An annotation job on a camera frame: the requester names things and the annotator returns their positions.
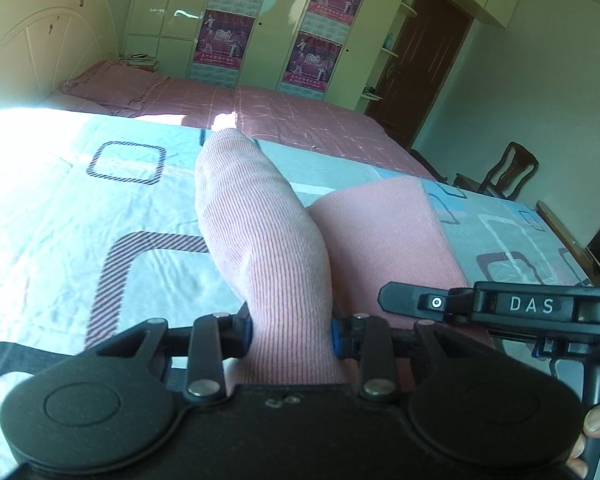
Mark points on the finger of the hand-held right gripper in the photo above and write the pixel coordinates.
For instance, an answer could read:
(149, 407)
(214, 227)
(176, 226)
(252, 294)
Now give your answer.
(405, 297)

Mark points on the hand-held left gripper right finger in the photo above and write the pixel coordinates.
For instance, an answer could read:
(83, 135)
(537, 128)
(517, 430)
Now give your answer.
(335, 339)

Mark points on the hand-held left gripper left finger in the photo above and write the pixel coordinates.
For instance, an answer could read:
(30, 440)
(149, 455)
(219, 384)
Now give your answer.
(247, 336)

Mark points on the pink knit sweater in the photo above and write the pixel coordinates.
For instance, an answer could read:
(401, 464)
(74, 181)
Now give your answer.
(275, 260)

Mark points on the wooden bed footboard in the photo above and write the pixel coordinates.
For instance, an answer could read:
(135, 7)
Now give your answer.
(565, 232)

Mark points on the dark wooden chair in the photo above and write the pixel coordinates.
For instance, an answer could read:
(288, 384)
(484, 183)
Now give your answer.
(510, 170)

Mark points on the teal patterned bed sheet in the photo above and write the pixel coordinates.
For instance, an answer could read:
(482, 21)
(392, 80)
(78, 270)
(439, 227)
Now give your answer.
(80, 220)

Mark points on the pink checked bed sheet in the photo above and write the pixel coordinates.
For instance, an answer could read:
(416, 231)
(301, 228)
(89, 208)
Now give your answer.
(305, 110)

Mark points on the brown wooden door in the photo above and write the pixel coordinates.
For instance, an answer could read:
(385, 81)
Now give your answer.
(420, 60)

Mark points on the white corner shelf unit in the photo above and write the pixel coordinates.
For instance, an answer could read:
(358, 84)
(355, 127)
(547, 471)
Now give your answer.
(390, 51)

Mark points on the pink pillow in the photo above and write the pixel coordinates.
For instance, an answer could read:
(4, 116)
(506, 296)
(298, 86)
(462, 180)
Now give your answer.
(115, 82)

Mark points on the stack of books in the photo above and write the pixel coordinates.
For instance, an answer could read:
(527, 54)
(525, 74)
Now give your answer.
(140, 61)

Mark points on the cream wardrobe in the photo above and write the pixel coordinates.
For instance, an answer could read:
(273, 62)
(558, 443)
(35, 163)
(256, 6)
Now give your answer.
(160, 5)

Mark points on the cream round headboard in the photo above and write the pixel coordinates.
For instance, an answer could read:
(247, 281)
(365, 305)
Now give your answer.
(35, 35)

